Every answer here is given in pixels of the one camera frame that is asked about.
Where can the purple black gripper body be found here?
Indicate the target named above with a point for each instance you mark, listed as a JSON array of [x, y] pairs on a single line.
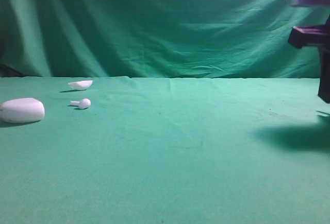
[[316, 35]]

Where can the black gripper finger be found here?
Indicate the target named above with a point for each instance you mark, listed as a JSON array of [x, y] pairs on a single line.
[[323, 91]]

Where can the white earbud near front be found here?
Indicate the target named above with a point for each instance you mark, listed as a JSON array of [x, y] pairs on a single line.
[[82, 104]]

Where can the white earbud case lid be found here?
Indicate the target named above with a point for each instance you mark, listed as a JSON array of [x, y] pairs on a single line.
[[80, 85]]

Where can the green backdrop cloth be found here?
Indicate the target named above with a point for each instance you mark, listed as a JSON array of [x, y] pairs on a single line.
[[156, 38]]

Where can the green table cloth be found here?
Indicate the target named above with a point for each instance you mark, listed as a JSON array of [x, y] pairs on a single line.
[[168, 151]]

